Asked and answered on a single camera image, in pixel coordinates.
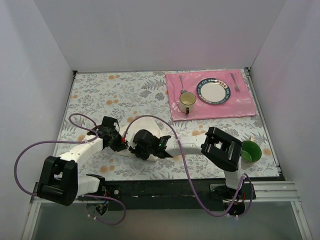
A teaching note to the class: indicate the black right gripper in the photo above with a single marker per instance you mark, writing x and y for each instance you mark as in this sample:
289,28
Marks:
136,149

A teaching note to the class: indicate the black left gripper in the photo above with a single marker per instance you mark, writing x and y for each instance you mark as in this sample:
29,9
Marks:
117,144

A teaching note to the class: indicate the white cloth napkin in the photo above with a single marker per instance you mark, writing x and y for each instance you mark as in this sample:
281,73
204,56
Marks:
144,123

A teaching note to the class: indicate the silver spoon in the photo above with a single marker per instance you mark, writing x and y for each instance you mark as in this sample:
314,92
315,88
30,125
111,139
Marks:
183,90

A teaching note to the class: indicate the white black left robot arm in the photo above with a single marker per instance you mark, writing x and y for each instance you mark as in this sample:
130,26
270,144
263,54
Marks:
60,181

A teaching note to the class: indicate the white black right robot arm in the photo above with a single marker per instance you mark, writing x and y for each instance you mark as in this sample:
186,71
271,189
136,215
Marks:
219,147

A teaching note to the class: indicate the green inside floral mug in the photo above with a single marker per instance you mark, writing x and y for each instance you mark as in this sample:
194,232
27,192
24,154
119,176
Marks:
251,153

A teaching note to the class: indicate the floral patterned table mat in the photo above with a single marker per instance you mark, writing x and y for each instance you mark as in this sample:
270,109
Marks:
128,95

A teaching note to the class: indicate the cream enamel mug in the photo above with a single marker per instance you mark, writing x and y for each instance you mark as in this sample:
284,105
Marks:
187,101

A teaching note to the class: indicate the white plate blue rim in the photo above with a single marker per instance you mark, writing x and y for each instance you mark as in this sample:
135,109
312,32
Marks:
213,91

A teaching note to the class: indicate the pink placemat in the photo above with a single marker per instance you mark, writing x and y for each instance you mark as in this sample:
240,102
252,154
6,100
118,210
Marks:
240,104

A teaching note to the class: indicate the silver fork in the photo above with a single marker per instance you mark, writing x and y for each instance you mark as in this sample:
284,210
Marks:
236,87

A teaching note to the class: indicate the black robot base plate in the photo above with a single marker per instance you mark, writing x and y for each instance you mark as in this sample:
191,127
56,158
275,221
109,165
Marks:
172,203

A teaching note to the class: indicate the aluminium frame rail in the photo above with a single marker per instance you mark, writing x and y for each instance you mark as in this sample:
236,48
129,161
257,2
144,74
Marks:
263,191

